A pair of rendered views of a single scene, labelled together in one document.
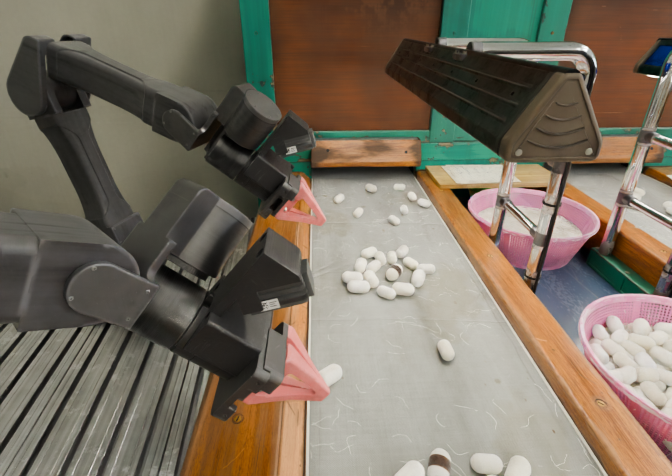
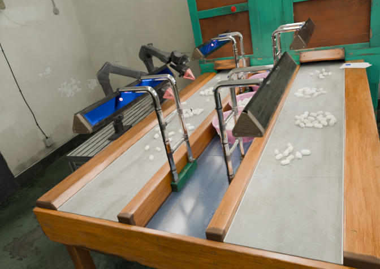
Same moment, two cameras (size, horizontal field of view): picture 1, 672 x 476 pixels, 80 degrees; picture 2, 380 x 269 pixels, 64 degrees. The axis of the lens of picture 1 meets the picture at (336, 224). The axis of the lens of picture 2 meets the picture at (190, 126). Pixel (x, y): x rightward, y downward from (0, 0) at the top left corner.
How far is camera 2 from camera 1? 164 cm
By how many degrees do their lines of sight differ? 30
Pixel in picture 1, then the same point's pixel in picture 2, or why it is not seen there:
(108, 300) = not seen: hidden behind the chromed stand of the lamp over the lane
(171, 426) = not seen: hidden behind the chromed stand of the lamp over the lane
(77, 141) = (149, 64)
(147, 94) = (159, 54)
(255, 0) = (195, 22)
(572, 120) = (197, 53)
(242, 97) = (173, 53)
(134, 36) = (176, 29)
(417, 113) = (248, 49)
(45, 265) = (140, 73)
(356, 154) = (227, 64)
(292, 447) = (172, 108)
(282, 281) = not seen: hidden behind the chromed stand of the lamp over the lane
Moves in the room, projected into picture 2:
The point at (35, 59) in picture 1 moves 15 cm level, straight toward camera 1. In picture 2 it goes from (142, 49) to (142, 52)
